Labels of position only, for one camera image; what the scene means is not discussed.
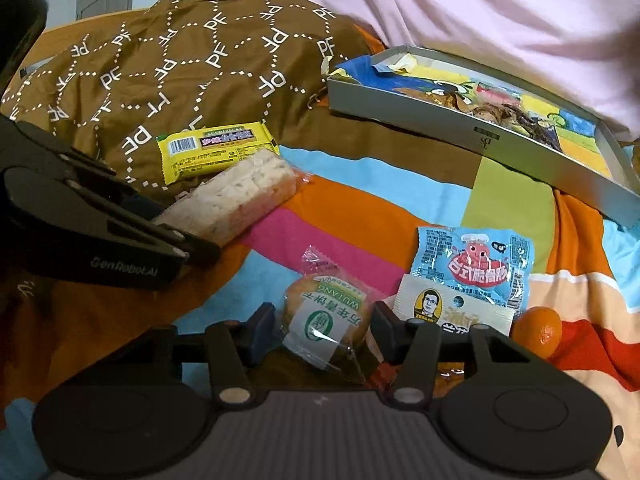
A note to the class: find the round cake packet green label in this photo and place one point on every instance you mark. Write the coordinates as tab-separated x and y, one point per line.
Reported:
320	310

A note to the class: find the rice cracker packet yellow label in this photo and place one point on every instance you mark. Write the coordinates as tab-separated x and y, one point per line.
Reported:
240	190

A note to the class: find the white portrait snack packet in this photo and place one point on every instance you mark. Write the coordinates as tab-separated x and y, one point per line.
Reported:
450	306

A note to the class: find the pale tape piece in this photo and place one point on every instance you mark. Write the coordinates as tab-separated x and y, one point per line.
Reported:
397	62

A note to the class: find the light blue snack packet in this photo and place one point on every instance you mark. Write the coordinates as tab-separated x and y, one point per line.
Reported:
475	260

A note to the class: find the pink white snack packet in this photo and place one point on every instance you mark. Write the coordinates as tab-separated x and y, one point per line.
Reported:
496	94

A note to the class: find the clear dark snack packet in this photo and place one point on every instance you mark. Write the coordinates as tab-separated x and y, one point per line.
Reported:
500	116

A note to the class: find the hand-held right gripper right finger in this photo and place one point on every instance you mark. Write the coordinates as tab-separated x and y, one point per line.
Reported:
384	332

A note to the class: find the pink sheet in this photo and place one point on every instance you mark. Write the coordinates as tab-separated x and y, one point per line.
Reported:
475	20

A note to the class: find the small orange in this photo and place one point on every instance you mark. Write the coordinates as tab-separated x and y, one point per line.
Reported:
537	332

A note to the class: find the wooden bed rail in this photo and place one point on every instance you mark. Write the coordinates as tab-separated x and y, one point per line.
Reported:
75	35

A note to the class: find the colourful striped cartoon blanket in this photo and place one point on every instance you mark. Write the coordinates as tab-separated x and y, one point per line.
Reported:
350	210

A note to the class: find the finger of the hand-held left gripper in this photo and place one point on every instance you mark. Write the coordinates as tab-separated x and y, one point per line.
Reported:
190	250
90	160

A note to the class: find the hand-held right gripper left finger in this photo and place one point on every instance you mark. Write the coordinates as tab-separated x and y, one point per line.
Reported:
260	332

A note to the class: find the grey shallow box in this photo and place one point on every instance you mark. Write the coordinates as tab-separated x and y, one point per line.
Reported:
450	125

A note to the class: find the brown patterned pillow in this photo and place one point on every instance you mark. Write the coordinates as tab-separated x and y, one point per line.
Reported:
200	60

